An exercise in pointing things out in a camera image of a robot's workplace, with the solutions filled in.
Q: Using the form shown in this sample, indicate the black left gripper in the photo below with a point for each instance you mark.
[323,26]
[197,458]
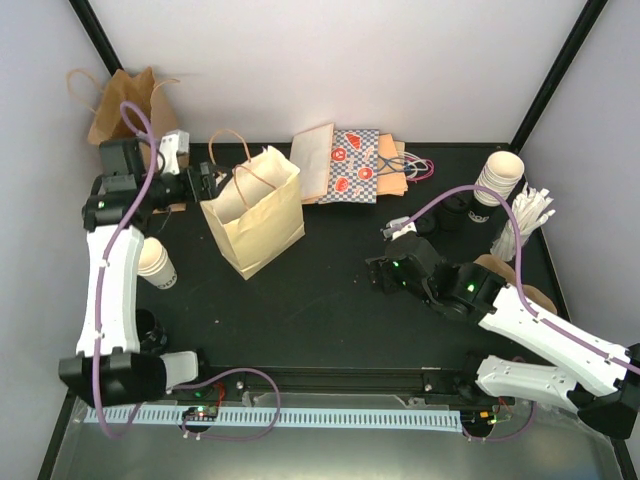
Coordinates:
[208,190]

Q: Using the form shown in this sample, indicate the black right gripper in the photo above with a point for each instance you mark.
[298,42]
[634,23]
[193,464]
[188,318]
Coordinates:
[379,270]

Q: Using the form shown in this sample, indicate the cream paper bag with handles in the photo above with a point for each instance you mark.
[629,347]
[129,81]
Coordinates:
[258,214]

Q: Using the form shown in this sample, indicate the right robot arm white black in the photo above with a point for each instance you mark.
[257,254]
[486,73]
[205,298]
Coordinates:
[594,379]

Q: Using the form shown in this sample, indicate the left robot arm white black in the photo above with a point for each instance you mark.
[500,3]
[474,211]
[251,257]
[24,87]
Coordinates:
[140,176]

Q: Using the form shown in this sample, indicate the tall black lid stack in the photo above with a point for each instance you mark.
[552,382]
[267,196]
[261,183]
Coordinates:
[452,211]

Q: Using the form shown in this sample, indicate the white flat paper bag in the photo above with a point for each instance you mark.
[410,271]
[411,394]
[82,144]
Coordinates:
[310,152]

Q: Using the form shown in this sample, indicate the blue checkered paper bag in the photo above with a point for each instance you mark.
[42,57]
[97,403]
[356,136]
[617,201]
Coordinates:
[353,167]

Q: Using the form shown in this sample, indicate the left stack of paper cups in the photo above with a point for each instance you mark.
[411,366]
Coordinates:
[155,265]

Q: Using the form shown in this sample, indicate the brown flat paper bag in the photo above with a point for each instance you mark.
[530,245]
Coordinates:
[391,179]

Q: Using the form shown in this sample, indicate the standing brown paper bag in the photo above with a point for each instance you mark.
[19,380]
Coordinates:
[127,106]

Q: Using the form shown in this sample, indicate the stack of white paper cups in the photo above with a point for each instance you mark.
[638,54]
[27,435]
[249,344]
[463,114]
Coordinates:
[501,173]

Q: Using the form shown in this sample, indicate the glass of wrapped stirrers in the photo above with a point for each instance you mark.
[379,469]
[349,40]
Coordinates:
[531,208]

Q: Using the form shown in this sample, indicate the small circuit board with LEDs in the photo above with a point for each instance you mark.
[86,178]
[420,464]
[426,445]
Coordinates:
[200,413]

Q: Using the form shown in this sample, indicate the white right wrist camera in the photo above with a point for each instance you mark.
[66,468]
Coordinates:
[398,227]

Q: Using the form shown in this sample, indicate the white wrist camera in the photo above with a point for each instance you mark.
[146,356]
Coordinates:
[398,227]
[172,146]

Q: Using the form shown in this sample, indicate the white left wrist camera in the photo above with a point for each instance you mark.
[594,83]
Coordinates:
[172,146]

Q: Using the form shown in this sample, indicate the light blue slotted cable duct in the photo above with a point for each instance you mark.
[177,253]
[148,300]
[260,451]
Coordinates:
[262,417]

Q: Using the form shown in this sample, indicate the black left frame post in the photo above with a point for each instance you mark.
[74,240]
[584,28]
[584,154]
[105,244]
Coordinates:
[96,34]

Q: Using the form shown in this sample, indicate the black frame post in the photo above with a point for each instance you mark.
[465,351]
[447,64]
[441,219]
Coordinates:
[96,34]
[578,34]

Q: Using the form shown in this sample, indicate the black right frame post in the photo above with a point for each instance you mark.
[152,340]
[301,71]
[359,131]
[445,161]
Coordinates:
[578,34]

